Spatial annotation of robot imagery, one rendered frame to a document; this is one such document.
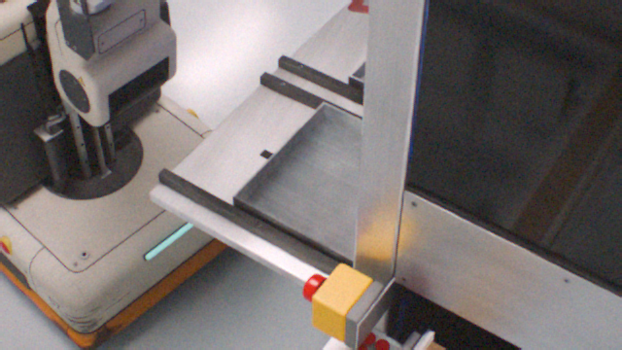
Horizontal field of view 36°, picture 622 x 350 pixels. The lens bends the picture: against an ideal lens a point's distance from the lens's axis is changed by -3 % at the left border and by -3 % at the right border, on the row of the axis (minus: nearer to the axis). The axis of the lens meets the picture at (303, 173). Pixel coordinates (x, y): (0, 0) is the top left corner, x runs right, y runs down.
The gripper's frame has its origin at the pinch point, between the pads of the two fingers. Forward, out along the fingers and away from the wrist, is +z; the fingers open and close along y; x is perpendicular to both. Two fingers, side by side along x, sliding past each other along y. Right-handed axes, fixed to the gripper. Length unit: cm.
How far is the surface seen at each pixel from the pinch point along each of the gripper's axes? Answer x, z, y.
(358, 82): 7.6, -1.5, 32.1
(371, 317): 38.9, 22.6, -8.1
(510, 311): 28.1, 36.2, -16.1
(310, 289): 40.6, 13.8, -6.6
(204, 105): 20, -49, 155
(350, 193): 25.3, 9.4, 20.4
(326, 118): 16.3, -2.2, 30.3
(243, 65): 2, -49, 167
